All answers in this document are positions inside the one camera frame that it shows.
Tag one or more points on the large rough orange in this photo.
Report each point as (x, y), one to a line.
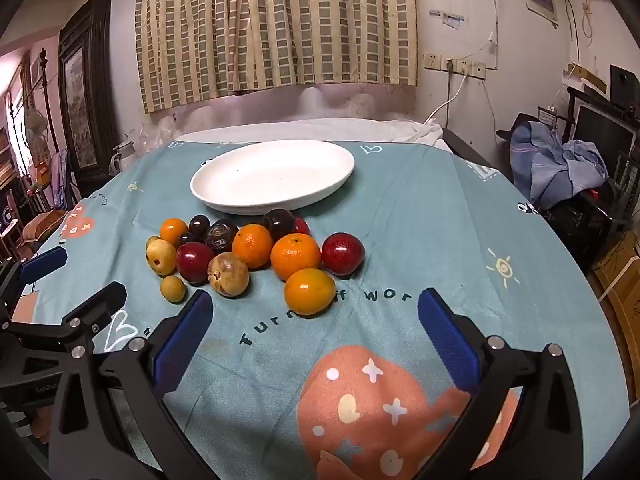
(295, 256)

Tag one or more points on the rough mandarin orange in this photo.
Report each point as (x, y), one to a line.
(252, 246)

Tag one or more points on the dark purple plum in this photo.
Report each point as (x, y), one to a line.
(278, 223)
(199, 223)

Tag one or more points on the blue clothes pile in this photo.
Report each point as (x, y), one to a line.
(555, 160)

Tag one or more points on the wall socket strip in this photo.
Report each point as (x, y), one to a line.
(455, 64)

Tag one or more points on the teal printed tablecloth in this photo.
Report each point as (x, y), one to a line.
(400, 240)

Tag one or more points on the black monitor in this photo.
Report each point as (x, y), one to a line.
(605, 127)

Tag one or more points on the black speaker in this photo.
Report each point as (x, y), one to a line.
(624, 82)

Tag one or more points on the white bed sheet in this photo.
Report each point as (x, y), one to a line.
(310, 130)

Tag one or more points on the small yellow-green loquat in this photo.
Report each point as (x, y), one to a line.
(173, 288)

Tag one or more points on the brown yellow passion fruit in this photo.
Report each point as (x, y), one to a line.
(228, 274)

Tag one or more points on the small smooth orange fruit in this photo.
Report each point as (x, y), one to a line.
(173, 230)

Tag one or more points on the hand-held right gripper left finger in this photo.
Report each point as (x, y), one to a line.
(185, 345)

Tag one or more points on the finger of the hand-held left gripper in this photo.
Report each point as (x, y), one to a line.
(97, 305)
(42, 265)

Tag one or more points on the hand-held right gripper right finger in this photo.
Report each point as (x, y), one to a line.
(447, 340)

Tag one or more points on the checked beige curtain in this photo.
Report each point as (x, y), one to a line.
(275, 25)

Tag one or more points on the dark framed picture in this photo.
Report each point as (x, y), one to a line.
(85, 95)

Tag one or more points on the red plum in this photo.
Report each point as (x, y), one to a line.
(195, 262)
(342, 254)

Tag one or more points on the yellow loquat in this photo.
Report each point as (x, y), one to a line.
(161, 256)

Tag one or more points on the white oval plate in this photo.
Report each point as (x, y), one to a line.
(272, 177)

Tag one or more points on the cardboard box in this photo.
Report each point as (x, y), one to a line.
(617, 265)

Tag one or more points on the wrinkled dark passion fruit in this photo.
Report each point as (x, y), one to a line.
(221, 236)

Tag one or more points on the white kettle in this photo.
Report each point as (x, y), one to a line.
(123, 157)

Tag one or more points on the small red fruit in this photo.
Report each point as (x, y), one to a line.
(302, 226)

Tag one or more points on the brown cushioned chair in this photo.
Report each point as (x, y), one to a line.
(42, 222)

